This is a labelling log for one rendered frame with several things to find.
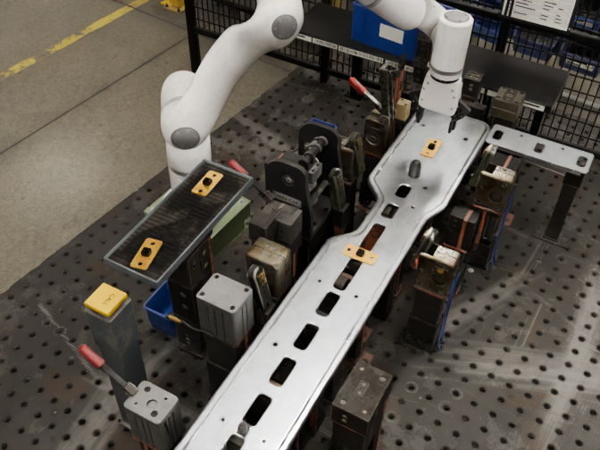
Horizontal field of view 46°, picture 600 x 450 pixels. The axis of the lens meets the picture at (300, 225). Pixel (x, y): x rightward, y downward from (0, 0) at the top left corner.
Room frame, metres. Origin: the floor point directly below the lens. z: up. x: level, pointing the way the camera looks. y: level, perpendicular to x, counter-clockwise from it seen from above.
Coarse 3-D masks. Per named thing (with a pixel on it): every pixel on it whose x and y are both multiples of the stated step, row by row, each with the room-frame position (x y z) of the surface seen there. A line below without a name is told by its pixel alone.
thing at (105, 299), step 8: (104, 288) 0.90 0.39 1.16; (112, 288) 0.90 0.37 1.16; (96, 296) 0.87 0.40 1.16; (104, 296) 0.88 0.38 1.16; (112, 296) 0.88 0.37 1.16; (120, 296) 0.88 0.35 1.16; (88, 304) 0.86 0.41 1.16; (96, 304) 0.85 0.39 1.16; (104, 304) 0.86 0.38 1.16; (112, 304) 0.86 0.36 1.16; (120, 304) 0.86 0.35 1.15; (104, 312) 0.84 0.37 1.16
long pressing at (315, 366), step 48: (480, 144) 1.59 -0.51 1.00; (384, 192) 1.37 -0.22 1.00; (432, 192) 1.38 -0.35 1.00; (336, 240) 1.19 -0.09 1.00; (384, 240) 1.20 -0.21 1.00; (336, 288) 1.04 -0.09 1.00; (384, 288) 1.05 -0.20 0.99; (288, 336) 0.91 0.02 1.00; (336, 336) 0.91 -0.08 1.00; (240, 384) 0.78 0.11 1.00; (288, 384) 0.79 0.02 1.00; (192, 432) 0.67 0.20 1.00; (288, 432) 0.68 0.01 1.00
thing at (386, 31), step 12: (360, 12) 2.07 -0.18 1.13; (372, 12) 2.05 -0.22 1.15; (360, 24) 2.07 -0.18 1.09; (372, 24) 2.05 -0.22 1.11; (384, 24) 2.02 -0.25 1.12; (360, 36) 2.07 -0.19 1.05; (372, 36) 2.04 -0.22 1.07; (384, 36) 2.02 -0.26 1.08; (396, 36) 1.99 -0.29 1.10; (408, 36) 1.97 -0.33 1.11; (384, 48) 2.02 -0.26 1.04; (396, 48) 1.99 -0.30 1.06; (408, 48) 1.97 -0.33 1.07
